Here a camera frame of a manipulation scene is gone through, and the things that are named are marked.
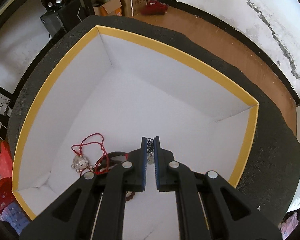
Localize brown bead bracelet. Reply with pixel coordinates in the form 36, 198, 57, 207
125, 191, 142, 202

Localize black gold wrist watch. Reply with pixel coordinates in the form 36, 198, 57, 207
94, 151, 129, 175

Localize silver chain necklace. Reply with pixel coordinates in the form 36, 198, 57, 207
146, 137, 156, 165

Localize red cord silver pendant necklace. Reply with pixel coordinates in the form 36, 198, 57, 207
71, 133, 109, 177

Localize yellow cardboard box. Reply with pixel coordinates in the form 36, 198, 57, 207
12, 25, 260, 239

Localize black desk shelf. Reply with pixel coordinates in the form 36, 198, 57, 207
0, 0, 96, 145

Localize red cloth item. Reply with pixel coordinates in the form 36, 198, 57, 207
141, 1, 168, 15

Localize brown cardboard box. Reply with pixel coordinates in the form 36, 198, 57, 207
120, 0, 150, 17

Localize black speaker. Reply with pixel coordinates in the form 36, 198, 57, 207
39, 0, 65, 12

